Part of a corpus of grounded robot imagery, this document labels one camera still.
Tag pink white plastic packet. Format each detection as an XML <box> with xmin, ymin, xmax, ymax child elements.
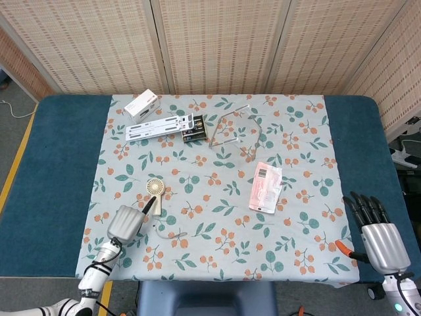
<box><xmin>248</xmin><ymin>161</ymin><xmax>284</xmax><ymax>215</ymax></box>

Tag white power strip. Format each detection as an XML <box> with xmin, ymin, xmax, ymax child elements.
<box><xmin>389</xmin><ymin>147</ymin><xmax>421</xmax><ymax>169</ymax></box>

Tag white floor cable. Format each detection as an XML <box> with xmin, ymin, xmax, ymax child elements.
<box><xmin>0</xmin><ymin>99</ymin><xmax>36</xmax><ymax>118</ymax></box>

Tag white hand-held fan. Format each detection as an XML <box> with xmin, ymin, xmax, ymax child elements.
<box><xmin>145</xmin><ymin>178</ymin><xmax>164</xmax><ymax>217</ymax></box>

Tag floral patterned tablecloth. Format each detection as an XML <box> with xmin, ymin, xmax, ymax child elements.
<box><xmin>74</xmin><ymin>93</ymin><xmax>360</xmax><ymax>284</ymax></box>

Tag woven folding screen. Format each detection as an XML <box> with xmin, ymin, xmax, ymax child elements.
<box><xmin>0</xmin><ymin>0</ymin><xmax>421</xmax><ymax>142</ymax></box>

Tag white folding stand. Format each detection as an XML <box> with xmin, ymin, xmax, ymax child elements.
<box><xmin>125</xmin><ymin>113</ymin><xmax>195</xmax><ymax>143</ymax></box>

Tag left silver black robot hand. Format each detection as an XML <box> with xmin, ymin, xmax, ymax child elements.
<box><xmin>107</xmin><ymin>196</ymin><xmax>157</xmax><ymax>246</ymax></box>

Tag white cardboard box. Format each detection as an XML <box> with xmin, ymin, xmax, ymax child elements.
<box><xmin>124</xmin><ymin>89</ymin><xmax>161</xmax><ymax>124</ymax></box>

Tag thin cable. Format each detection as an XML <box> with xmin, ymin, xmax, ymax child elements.
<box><xmin>153</xmin><ymin>224</ymin><xmax>188</xmax><ymax>240</ymax></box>

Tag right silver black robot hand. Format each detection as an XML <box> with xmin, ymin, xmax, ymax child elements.
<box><xmin>342</xmin><ymin>191</ymin><xmax>412</xmax><ymax>274</ymax></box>

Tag orange handled pliers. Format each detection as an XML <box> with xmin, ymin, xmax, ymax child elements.
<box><xmin>334</xmin><ymin>240</ymin><xmax>368</xmax><ymax>261</ymax></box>

